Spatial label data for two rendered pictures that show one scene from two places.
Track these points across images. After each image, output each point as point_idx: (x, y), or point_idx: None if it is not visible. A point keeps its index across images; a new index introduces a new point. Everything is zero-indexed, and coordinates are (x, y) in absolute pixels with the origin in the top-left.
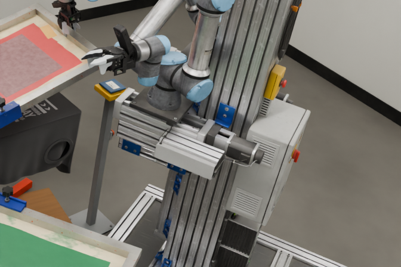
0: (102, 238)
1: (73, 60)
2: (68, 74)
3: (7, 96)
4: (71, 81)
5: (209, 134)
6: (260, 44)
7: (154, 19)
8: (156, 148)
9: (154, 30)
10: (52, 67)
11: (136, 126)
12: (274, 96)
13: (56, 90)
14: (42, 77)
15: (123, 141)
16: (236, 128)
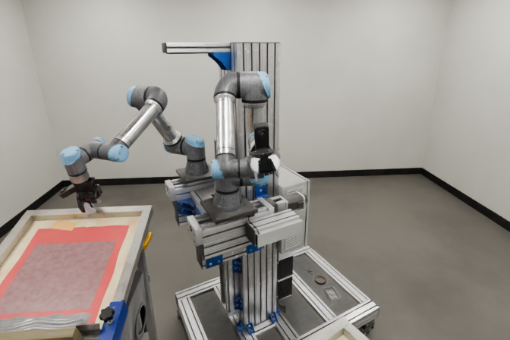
0: (318, 339)
1: (118, 229)
2: (134, 239)
3: (90, 306)
4: (142, 243)
5: (273, 205)
6: (270, 124)
7: (230, 127)
8: (259, 239)
9: (234, 136)
10: (106, 247)
11: (220, 238)
12: None
13: (137, 261)
14: (106, 262)
15: (206, 261)
16: (269, 194)
